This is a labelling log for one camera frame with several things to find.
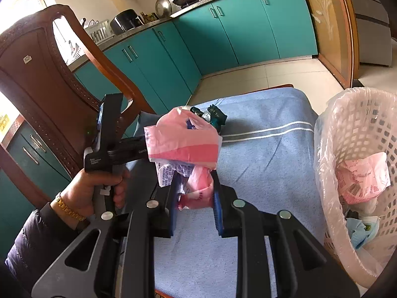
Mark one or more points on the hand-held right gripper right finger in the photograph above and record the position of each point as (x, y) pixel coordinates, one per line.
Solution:
(217, 214)

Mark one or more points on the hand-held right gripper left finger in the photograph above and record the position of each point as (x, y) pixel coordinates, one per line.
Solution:
(174, 214)

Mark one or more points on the pink plastic bag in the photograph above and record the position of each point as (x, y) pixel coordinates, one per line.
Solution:
(183, 142)

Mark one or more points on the light blue cloth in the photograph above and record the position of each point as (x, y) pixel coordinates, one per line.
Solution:
(356, 231)

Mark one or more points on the pink printed packet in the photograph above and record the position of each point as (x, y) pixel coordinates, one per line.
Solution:
(363, 180)

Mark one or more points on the white lattice waste basket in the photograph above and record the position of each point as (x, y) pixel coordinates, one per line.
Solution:
(350, 124)

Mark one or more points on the person's left forearm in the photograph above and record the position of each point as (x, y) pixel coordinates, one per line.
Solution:
(34, 239)

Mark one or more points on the person's left hand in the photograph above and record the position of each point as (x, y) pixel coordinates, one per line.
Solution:
(82, 192)

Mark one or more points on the blue striped towel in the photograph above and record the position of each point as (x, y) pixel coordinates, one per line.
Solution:
(263, 161)

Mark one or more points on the carved wooden chair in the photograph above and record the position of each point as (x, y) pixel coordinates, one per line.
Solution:
(40, 83)

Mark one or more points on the dark green wrapper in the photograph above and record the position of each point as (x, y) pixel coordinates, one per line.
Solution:
(215, 116)

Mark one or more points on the white dish rack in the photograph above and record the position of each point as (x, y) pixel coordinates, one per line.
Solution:
(99, 31)

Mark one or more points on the black air fryer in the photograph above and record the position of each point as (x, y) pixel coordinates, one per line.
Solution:
(125, 21)

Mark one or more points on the dark sauce bottle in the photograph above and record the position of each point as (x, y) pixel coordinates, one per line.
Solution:
(148, 17)

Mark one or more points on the steel pan lid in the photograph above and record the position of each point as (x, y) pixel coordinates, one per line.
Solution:
(163, 7)

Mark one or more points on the teal kitchen cabinets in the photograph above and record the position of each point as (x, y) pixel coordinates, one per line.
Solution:
(248, 28)

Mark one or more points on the wooden framed glass door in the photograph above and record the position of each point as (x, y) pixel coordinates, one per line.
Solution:
(328, 21)

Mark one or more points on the grey refrigerator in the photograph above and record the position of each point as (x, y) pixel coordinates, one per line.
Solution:
(369, 21)

